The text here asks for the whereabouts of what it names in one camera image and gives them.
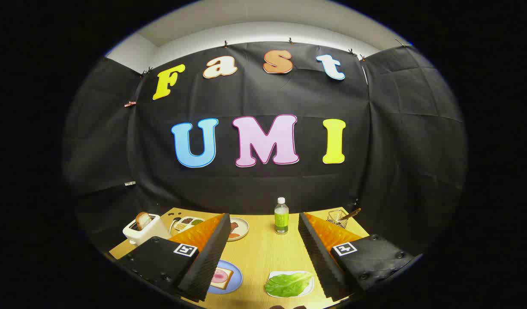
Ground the green label plastic bottle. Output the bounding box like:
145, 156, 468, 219
274, 197, 289, 235

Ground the green lettuce leaf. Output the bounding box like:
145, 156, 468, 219
265, 272, 313, 297

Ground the square white plate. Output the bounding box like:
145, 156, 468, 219
267, 270, 314, 297

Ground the white bread slice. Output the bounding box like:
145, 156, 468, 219
211, 267, 234, 290

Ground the round blue plate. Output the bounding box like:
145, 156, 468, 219
208, 259, 243, 294

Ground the black backdrop cloth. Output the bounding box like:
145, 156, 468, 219
62, 41, 467, 258

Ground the round white plate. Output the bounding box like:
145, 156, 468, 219
227, 217, 250, 242

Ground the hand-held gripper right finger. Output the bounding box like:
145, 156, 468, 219
298, 212, 416, 302

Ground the white compartment spice dish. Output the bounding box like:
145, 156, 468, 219
173, 216, 205, 234

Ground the white toaster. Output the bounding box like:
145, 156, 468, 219
123, 213, 172, 246

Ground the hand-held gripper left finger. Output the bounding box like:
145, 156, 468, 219
117, 213, 232, 303

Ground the wooden handle utensil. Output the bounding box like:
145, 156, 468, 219
337, 208, 362, 224

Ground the metal wire basket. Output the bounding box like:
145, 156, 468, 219
326, 209, 349, 228

